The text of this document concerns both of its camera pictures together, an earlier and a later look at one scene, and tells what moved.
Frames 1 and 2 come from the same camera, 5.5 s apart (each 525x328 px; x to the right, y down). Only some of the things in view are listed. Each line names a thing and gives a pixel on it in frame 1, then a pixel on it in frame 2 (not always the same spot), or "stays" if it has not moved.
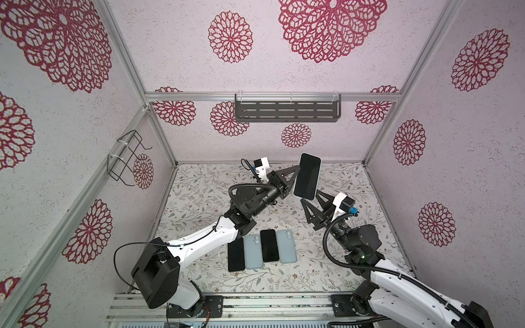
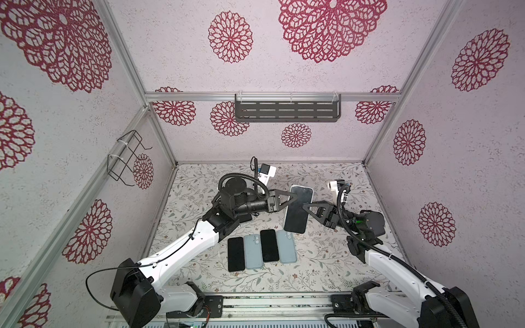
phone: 269,247 stays
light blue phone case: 286,247 stays
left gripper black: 280,184 to 273,199
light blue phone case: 253,251 stays
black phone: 236,256 stays
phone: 306,181 to 297,218
